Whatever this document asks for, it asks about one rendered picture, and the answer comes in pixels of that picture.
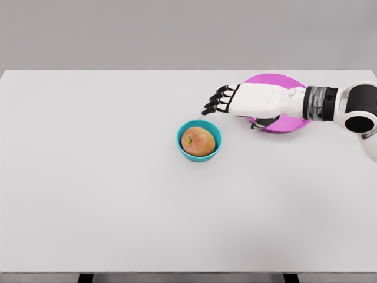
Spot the pink plate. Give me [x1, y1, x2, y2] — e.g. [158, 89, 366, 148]
[244, 73, 312, 134]

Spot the red yellow apple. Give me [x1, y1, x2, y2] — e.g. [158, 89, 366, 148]
[181, 126, 216, 157]

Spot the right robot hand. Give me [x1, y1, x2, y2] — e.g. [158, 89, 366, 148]
[201, 83, 285, 131]

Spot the blue bowl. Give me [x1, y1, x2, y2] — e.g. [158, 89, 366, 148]
[176, 119, 223, 163]

